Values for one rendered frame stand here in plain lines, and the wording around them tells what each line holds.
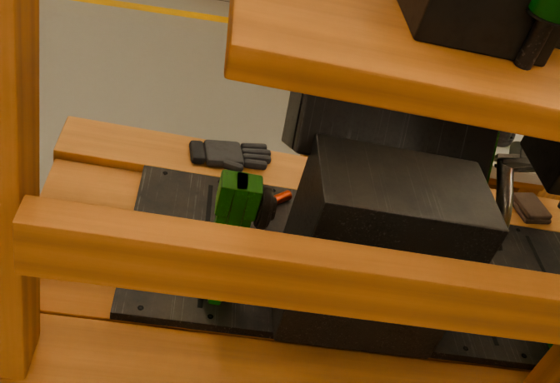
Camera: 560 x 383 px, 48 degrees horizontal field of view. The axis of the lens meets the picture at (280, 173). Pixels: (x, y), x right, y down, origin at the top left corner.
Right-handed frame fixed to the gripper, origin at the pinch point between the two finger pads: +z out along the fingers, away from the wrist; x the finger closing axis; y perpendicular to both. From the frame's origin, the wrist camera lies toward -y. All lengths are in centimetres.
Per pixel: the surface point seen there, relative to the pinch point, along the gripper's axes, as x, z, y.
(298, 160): -40, 36, 11
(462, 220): 18.9, 15.2, -10.8
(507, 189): 1.1, 0.7, -4.3
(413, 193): 17.1, 21.9, -6.0
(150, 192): -20, 70, 2
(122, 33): -237, 123, 132
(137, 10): -261, 118, 157
